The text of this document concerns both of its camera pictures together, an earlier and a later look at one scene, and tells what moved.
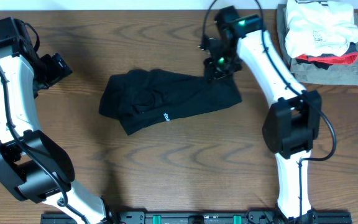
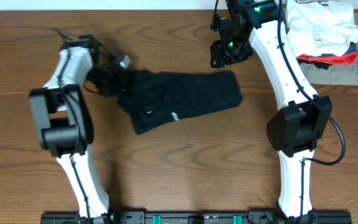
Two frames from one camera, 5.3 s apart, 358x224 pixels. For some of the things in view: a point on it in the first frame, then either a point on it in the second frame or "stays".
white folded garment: x=316 y=28 stays
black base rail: x=204 y=217 stays
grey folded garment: x=353 y=73 stays
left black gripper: x=59 y=73 -> x=120 y=79
